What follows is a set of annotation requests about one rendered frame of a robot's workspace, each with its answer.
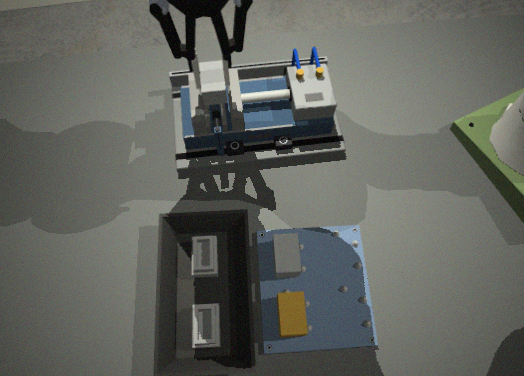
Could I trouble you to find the grey narrow flat bar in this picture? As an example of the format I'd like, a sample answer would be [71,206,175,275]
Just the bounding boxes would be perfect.
[204,105,211,133]

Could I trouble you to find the yellow rectangular block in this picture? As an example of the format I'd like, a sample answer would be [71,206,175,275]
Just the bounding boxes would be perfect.
[277,291,308,338]

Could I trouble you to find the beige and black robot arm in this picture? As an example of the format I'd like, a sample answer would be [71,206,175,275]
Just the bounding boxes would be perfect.
[489,92,524,176]

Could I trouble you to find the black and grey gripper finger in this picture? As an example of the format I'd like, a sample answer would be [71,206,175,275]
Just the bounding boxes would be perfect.
[149,0,201,89]
[206,0,253,86]

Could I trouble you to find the grey metal parallel bar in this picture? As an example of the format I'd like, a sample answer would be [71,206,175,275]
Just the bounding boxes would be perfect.
[220,104,228,131]

